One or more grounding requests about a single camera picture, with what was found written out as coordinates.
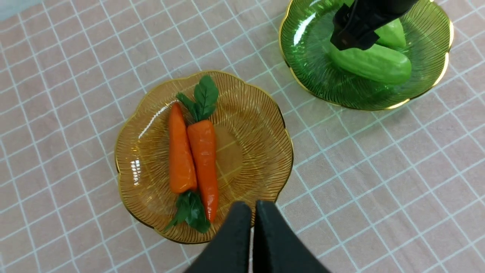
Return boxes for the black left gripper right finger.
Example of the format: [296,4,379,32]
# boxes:
[252,200,329,273]

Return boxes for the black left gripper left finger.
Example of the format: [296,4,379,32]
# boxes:
[185,201,252,273]

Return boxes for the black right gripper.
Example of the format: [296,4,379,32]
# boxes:
[330,0,417,51]

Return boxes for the green bitter gourd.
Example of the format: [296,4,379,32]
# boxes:
[329,44,412,85]
[343,0,407,49]

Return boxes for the orange carrot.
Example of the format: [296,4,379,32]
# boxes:
[164,102,211,234]
[176,75,219,223]

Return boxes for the green glass plate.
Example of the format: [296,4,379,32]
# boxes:
[279,0,454,111]

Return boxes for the amber glass plate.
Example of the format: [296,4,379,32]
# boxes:
[114,71,293,244]

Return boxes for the pink checkered tablecloth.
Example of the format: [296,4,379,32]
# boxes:
[0,0,485,273]

